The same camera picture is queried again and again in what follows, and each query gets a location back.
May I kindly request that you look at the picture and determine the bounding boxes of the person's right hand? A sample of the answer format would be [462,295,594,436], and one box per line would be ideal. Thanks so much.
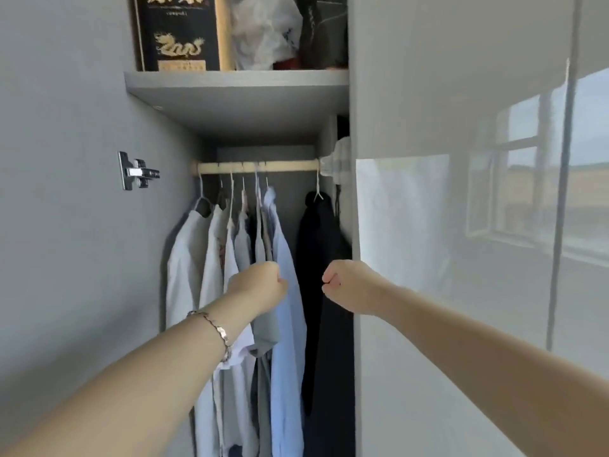
[322,260,405,317]

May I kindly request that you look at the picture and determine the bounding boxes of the person's left hand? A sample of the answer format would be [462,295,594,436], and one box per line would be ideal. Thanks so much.
[211,261,289,336]

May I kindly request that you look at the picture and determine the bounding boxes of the row of clothes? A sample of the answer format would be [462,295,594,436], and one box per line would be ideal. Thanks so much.
[165,185,308,457]

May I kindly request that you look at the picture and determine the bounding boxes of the row of assorted hangers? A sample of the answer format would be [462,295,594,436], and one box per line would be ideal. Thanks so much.
[192,161,275,220]

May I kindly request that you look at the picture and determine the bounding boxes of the white wire hanger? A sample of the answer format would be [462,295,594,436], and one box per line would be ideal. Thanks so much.
[311,159,325,203]

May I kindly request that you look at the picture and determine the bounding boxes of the white glossy wardrobe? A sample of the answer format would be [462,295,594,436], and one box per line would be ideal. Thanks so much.
[0,0,609,457]

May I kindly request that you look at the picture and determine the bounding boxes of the person's right forearm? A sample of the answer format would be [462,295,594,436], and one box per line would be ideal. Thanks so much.
[388,285,609,457]

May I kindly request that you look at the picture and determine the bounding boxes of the person's left forearm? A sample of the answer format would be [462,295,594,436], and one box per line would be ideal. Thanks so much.
[0,301,246,457]

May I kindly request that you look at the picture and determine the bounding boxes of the cream rolled quilt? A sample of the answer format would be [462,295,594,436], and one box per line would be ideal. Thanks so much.
[335,185,354,248]

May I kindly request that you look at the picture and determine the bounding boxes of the white paper sheet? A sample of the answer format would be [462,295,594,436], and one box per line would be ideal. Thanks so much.
[355,154,453,296]

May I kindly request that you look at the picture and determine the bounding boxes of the wooden hanging rod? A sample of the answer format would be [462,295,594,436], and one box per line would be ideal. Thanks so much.
[191,159,320,176]

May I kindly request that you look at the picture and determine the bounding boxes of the white fleece blanket blue stripe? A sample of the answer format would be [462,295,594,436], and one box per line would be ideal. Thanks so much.
[319,136,352,186]

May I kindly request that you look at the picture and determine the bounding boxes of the metal door hinge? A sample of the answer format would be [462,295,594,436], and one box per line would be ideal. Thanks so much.
[117,150,161,191]

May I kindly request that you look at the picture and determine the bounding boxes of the black shopping bag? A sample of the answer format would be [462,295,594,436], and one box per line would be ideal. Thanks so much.
[297,0,349,70]

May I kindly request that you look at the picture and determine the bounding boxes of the translucent white plastic bag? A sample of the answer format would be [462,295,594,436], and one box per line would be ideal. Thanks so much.
[230,0,304,71]

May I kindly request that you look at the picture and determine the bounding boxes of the black box gold dragon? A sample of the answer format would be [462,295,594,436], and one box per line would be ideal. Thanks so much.
[131,0,237,72]

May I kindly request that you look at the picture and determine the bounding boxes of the silver link bracelet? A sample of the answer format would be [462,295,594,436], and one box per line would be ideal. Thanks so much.
[186,310,233,363]

